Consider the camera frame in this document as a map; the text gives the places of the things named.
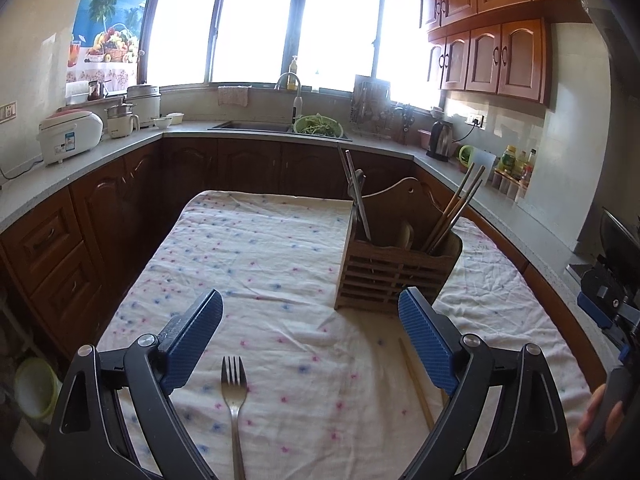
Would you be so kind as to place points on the kitchen sink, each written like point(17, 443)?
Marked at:
point(270, 127)

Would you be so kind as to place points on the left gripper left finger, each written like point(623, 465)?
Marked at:
point(89, 439)

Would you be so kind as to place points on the white small blender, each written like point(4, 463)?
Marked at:
point(121, 120)

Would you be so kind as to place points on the wooden utensil holder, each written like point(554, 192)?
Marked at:
point(374, 272)

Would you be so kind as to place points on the metal fork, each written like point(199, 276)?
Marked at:
point(234, 391)
point(354, 189)

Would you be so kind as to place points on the upper wooden cabinets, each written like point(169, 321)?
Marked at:
point(500, 47)

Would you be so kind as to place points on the wooden cabinets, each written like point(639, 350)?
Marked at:
point(500, 47)
point(74, 255)

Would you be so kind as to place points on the lower wooden cabinets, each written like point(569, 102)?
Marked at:
point(74, 255)

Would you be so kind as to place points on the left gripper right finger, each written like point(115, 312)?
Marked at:
point(504, 417)

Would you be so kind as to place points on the tropical fruit poster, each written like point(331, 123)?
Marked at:
point(105, 43)

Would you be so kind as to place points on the white steamer pot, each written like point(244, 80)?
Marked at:
point(145, 101)

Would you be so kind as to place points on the metal spoon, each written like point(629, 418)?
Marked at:
point(405, 235)

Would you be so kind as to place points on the green colander with vegetables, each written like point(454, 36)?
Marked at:
point(318, 125)

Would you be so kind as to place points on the oil bottles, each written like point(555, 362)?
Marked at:
point(514, 171)

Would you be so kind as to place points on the dish drying rack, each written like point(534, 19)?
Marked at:
point(372, 109)

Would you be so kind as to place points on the white plastic pitcher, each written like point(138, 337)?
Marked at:
point(468, 155)

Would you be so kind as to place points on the black electric kettle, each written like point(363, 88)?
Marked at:
point(441, 139)

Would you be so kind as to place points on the metal chopstick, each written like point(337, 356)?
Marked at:
point(348, 165)

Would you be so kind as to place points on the white rice cooker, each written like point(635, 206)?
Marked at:
point(67, 134)

